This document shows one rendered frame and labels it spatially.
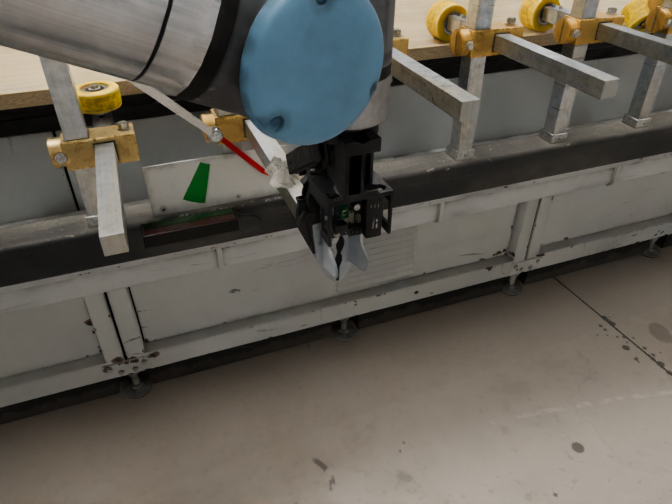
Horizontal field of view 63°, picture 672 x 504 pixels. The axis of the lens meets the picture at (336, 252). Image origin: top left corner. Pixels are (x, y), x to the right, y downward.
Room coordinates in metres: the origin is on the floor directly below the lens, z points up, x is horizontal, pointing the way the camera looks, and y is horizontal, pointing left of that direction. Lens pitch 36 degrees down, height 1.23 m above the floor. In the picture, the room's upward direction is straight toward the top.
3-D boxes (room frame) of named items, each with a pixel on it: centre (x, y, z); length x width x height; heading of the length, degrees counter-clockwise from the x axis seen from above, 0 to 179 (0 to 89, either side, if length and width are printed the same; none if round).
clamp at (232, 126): (0.95, 0.17, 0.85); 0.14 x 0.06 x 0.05; 111
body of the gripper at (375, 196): (0.51, -0.01, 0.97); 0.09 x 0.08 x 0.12; 22
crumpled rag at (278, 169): (0.72, 0.07, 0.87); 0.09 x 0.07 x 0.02; 21
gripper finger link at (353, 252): (0.52, -0.02, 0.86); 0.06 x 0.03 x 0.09; 22
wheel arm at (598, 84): (1.07, -0.33, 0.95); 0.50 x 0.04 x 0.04; 21
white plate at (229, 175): (0.90, 0.21, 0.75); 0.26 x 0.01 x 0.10; 111
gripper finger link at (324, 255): (0.51, 0.01, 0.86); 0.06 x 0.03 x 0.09; 22
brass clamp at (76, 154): (0.85, 0.41, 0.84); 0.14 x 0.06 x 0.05; 111
